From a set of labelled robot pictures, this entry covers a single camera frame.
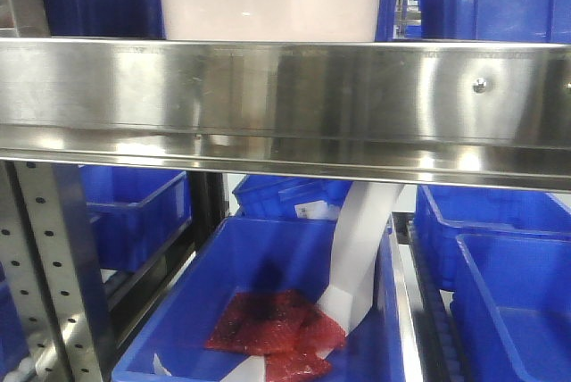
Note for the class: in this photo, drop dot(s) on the lower right rear blue bin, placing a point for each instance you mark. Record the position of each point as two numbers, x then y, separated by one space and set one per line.
445 212

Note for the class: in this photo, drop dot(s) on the red bubble wrap bags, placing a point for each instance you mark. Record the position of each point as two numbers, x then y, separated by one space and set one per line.
288 331

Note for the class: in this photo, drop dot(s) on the perforated steel shelf upright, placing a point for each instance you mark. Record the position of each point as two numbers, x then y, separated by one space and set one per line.
50 260

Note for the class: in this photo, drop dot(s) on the lower left blue bin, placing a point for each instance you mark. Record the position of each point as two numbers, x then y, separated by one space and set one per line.
134 211

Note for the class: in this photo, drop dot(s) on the stainless steel shelf beam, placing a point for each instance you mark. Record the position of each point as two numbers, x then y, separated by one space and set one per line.
444 112

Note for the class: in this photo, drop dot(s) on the lower rear centre blue bin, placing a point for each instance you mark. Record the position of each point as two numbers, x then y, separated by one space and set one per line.
291 198

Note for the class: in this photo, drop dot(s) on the lower right front blue bin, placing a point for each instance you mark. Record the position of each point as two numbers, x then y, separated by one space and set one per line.
511 305

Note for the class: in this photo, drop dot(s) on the white paper strip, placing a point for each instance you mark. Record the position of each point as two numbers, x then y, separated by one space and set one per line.
349 294

